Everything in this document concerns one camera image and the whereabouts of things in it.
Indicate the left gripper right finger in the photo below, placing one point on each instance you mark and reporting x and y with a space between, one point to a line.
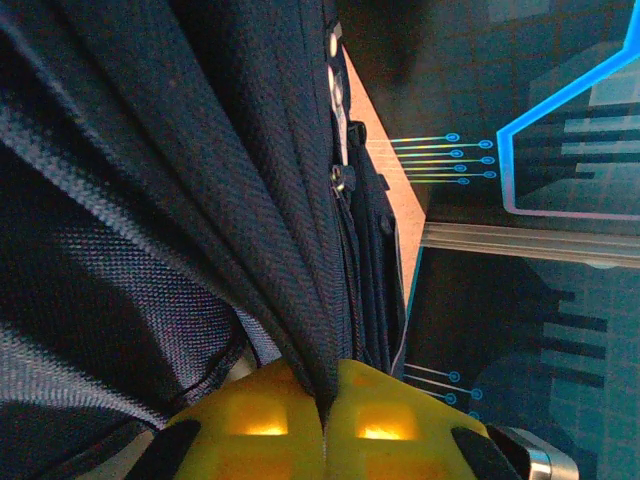
390 440

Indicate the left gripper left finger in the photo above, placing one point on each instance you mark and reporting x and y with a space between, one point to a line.
250 440

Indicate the navy blue backpack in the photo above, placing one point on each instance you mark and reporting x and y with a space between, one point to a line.
150 200

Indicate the aluminium frame post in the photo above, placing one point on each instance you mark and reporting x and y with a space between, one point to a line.
525 242

